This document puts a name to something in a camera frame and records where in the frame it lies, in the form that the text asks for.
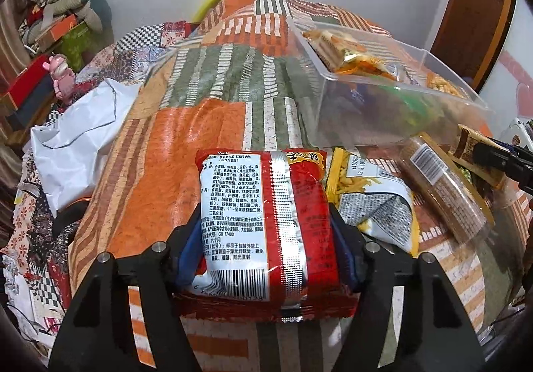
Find striped patchwork blanket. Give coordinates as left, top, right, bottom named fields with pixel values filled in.
left=69, top=0, right=533, bottom=372

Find clear pack of peanut brittle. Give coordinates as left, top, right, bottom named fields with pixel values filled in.
left=425, top=72, right=469, bottom=100

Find red box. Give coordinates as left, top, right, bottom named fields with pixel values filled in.
left=0, top=53, right=57, bottom=115

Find red instant noodle packet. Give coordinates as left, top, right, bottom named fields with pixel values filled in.
left=175, top=147, right=361, bottom=320

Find gold brown snack bar packet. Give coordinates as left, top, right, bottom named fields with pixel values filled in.
left=450, top=124, right=506, bottom=190

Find orange cardboard box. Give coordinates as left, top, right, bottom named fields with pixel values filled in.
left=35, top=14, right=78, bottom=40

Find checkered patchwork quilt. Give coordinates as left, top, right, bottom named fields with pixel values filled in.
left=0, top=20, right=206, bottom=335

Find white wardrobe door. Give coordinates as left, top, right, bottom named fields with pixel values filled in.
left=475, top=0, right=533, bottom=140

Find clear bag of crackers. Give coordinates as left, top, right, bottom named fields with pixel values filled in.
left=303, top=28, right=368, bottom=71

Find brown cracker roll packet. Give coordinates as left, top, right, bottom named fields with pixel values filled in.
left=395, top=133, right=496, bottom=244

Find colourful chip bag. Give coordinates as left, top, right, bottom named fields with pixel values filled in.
left=335, top=51, right=401, bottom=80

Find white plastic bag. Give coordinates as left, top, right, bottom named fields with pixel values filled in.
left=31, top=78, right=145, bottom=213

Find wooden door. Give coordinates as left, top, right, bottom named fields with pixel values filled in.
left=429, top=0, right=519, bottom=82

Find pink plush toy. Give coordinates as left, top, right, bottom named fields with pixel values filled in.
left=49, top=55, right=77, bottom=100

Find yellow chip stick bag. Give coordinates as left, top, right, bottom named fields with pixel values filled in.
left=325, top=147, right=421, bottom=259

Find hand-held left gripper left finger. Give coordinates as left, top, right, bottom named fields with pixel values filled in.
left=49, top=207, right=207, bottom=372

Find clear plastic storage bin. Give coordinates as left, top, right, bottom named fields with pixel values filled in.
left=287, top=20, right=492, bottom=149

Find striped brown curtain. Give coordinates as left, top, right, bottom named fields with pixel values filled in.
left=0, top=0, right=35, bottom=86

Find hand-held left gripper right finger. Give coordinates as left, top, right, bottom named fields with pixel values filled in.
left=329, top=203, right=486, bottom=372

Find green snack packet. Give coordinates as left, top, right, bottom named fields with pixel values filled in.
left=375, top=83, right=443, bottom=128

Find white sticker-covered object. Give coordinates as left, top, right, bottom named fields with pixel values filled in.
left=497, top=117, right=533, bottom=148

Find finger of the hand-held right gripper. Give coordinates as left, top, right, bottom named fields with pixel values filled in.
left=472, top=138, right=533, bottom=194

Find yellow plastic object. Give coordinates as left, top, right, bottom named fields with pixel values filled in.
left=194, top=0, right=245, bottom=23

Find green patterned box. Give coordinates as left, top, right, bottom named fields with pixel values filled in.
left=62, top=22, right=99, bottom=70

